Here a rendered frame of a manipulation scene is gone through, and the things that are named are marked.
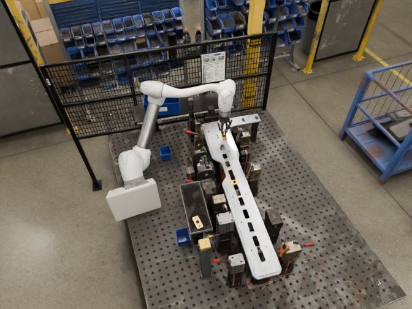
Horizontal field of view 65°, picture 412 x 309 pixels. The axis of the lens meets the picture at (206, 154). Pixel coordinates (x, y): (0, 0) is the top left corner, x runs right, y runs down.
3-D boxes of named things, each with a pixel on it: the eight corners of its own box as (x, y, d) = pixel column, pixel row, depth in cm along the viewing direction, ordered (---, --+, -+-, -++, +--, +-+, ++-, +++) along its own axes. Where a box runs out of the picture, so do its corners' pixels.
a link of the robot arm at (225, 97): (230, 113, 241) (233, 102, 249) (231, 97, 229) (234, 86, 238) (216, 111, 243) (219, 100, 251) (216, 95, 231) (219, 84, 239)
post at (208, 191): (213, 222, 250) (213, 192, 220) (206, 224, 249) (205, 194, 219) (211, 217, 253) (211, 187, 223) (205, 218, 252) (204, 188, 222)
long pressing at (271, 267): (287, 272, 194) (288, 271, 193) (251, 281, 191) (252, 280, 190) (225, 119, 283) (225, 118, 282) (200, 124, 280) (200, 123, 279)
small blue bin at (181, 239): (191, 245, 238) (190, 240, 231) (178, 248, 236) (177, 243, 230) (188, 232, 245) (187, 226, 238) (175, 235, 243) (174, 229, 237)
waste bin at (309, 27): (336, 55, 523) (350, 10, 468) (309, 62, 512) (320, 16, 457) (318, 40, 554) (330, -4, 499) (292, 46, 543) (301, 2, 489)
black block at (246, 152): (250, 176, 278) (253, 154, 256) (238, 179, 277) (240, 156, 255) (247, 169, 283) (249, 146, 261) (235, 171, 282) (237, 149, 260)
